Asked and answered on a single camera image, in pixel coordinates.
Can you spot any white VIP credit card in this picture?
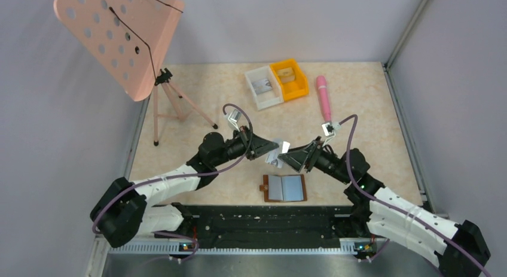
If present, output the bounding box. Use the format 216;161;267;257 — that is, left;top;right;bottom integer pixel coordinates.
265;138;291;169

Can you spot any brown leather card holder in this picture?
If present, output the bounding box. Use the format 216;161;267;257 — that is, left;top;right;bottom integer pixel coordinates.
259;175;307;203

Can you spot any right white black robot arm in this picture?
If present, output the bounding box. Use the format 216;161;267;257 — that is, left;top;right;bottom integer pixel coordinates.
279;139;491;276

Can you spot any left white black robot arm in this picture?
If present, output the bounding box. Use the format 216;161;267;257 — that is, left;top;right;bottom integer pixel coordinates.
90;126;279;248

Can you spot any white plastic bin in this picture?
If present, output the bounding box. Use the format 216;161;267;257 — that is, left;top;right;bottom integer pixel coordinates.
244;65;284;111

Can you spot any small item in white bin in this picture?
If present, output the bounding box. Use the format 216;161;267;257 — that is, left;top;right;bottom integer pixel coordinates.
252;78;273;95

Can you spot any yellow plastic bin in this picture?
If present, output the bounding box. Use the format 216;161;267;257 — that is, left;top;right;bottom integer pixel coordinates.
269;59;309;102

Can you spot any tan item in yellow bin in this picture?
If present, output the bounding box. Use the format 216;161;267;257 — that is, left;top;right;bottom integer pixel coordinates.
276;67;295;84

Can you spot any pink marker pen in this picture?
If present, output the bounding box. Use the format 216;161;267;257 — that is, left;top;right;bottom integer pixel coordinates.
316;75;332;122

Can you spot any pink perforated music stand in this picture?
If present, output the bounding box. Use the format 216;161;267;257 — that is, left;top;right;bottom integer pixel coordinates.
53;0;218;145

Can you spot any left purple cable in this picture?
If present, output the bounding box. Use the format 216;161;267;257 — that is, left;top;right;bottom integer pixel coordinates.
91;104;254;264

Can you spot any purple cable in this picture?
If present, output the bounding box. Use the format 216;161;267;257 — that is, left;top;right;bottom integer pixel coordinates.
337;114;492;277
91;104;254;264

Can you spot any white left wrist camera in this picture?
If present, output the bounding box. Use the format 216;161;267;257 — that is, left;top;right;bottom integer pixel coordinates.
224;108;242;131

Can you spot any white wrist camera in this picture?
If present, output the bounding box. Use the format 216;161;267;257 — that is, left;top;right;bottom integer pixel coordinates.
224;108;242;131
321;121;341;146

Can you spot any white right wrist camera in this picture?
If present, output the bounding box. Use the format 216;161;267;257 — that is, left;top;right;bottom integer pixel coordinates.
321;121;341;146

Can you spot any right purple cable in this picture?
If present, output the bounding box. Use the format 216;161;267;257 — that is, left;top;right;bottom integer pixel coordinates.
337;114;492;277

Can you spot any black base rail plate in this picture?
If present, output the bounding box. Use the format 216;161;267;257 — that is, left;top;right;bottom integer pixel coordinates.
153;205;391;250

